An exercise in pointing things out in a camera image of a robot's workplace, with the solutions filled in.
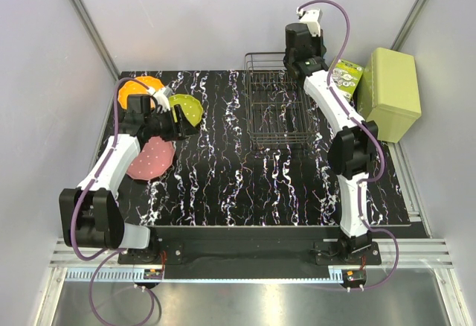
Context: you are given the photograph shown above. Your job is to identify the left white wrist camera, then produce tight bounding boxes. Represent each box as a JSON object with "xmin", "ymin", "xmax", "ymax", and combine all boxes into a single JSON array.
[{"xmin": 148, "ymin": 86, "xmax": 173, "ymax": 113}]

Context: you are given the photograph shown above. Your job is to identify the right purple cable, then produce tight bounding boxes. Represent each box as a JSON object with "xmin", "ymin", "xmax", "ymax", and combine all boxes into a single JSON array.
[{"xmin": 297, "ymin": 0, "xmax": 401, "ymax": 293}]

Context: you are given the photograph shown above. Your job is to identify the light green box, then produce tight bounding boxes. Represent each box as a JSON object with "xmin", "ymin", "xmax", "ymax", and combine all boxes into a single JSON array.
[{"xmin": 356, "ymin": 48, "xmax": 422, "ymax": 144}]

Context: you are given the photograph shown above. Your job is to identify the green dotted plate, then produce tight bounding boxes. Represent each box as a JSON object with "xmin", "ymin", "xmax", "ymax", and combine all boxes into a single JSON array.
[{"xmin": 169, "ymin": 94, "xmax": 204, "ymax": 127}]

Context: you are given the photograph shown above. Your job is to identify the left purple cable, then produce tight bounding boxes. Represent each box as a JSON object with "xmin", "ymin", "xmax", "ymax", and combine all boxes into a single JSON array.
[{"xmin": 70, "ymin": 78, "xmax": 164, "ymax": 322}]

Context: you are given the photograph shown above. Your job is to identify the green book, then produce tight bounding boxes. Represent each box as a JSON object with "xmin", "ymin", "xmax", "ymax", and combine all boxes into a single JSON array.
[{"xmin": 332, "ymin": 59, "xmax": 364, "ymax": 101}]

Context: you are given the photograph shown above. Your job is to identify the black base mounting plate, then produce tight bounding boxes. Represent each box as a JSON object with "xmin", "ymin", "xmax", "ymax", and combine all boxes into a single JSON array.
[{"xmin": 119, "ymin": 239, "xmax": 382, "ymax": 266}]

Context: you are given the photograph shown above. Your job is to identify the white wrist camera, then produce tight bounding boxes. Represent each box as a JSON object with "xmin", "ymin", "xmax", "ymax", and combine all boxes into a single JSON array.
[
  {"xmin": 296, "ymin": 7, "xmax": 322, "ymax": 37},
  {"xmin": 148, "ymin": 86, "xmax": 173, "ymax": 113}
]

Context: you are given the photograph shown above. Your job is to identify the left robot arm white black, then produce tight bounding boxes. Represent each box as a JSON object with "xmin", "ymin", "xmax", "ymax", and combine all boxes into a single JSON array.
[{"xmin": 59, "ymin": 94, "xmax": 202, "ymax": 263}]

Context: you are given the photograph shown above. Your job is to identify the pink dotted plate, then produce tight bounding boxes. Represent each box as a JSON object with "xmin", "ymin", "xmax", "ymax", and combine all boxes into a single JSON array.
[{"xmin": 126, "ymin": 136, "xmax": 175, "ymax": 181}]

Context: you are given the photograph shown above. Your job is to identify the black wire dish rack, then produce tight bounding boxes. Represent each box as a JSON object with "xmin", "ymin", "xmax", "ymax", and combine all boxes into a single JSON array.
[{"xmin": 244, "ymin": 52, "xmax": 314, "ymax": 150}]

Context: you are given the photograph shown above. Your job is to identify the purple cable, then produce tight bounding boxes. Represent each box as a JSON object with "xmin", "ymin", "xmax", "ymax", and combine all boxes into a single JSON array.
[
  {"xmin": 297, "ymin": 0, "xmax": 401, "ymax": 293},
  {"xmin": 70, "ymin": 78, "xmax": 164, "ymax": 322}
]

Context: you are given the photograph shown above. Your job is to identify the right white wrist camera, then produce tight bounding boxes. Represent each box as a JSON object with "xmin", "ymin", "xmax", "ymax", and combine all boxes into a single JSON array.
[{"xmin": 296, "ymin": 7, "xmax": 322, "ymax": 37}]

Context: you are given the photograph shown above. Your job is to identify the orange dotted plate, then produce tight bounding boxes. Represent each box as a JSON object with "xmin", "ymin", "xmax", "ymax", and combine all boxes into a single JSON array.
[{"xmin": 118, "ymin": 76, "xmax": 165, "ymax": 109}]

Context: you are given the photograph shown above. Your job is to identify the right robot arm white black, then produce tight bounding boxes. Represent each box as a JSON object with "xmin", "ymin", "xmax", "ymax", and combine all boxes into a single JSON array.
[{"xmin": 283, "ymin": 23, "xmax": 382, "ymax": 264}]

